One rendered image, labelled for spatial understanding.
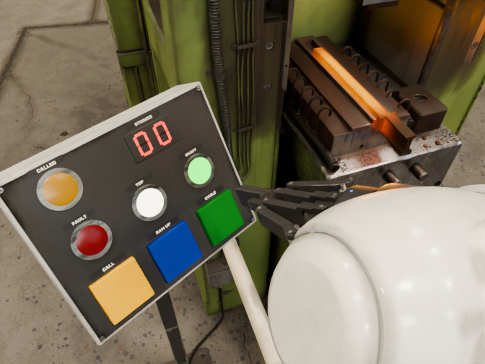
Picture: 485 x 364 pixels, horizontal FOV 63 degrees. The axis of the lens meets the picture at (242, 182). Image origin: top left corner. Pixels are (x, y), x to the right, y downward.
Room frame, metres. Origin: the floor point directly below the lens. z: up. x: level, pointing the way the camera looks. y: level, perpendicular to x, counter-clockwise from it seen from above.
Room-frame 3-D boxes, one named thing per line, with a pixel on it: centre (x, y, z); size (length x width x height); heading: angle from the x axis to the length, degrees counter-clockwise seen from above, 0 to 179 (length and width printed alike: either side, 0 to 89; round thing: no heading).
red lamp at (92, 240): (0.33, 0.21, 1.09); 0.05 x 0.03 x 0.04; 110
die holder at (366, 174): (0.95, -0.28, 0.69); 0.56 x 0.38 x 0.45; 20
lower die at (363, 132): (0.92, -0.23, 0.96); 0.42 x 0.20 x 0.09; 20
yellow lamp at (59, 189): (0.36, 0.24, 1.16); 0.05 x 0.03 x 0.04; 110
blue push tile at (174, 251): (0.37, 0.11, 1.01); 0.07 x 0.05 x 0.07; 135
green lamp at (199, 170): (0.47, 0.07, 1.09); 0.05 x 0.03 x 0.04; 110
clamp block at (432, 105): (0.84, -0.45, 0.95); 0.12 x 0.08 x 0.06; 20
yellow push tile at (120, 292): (0.30, 0.18, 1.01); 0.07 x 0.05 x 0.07; 135
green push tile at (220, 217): (0.44, 0.04, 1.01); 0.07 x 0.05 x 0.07; 135
